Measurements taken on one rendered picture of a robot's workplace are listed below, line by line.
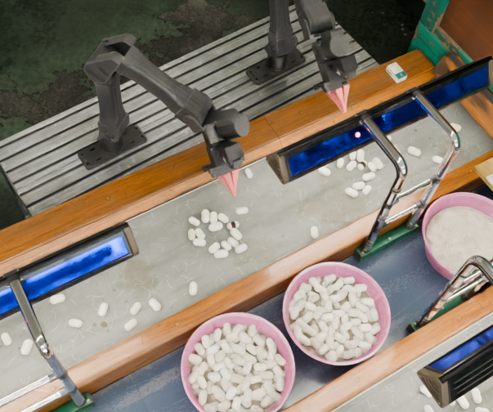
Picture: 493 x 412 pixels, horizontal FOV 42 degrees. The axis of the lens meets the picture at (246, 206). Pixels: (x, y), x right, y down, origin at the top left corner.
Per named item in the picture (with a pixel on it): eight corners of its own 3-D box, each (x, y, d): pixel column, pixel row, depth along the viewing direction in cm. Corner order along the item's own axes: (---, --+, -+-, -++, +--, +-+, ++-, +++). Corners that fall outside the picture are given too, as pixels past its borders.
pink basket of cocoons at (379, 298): (257, 330, 165) (261, 317, 157) (318, 258, 176) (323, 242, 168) (343, 397, 158) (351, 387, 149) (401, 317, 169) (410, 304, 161)
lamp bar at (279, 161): (264, 160, 147) (266, 141, 141) (471, 65, 166) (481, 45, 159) (283, 186, 144) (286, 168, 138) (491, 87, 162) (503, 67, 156)
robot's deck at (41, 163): (-8, 154, 192) (-12, 146, 189) (309, 5, 232) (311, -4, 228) (147, 409, 158) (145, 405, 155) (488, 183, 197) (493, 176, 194)
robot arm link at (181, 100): (217, 99, 161) (114, 21, 152) (203, 125, 156) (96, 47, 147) (196, 118, 171) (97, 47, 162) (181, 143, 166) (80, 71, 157)
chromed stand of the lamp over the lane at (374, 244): (320, 210, 184) (351, 112, 145) (376, 182, 190) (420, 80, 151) (358, 263, 176) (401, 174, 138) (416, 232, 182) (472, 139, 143)
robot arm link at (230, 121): (255, 118, 162) (228, 84, 155) (242, 145, 158) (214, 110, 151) (221, 125, 170) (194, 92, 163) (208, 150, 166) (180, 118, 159)
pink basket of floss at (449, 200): (405, 278, 175) (414, 263, 167) (421, 198, 188) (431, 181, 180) (503, 307, 172) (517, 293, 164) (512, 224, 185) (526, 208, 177)
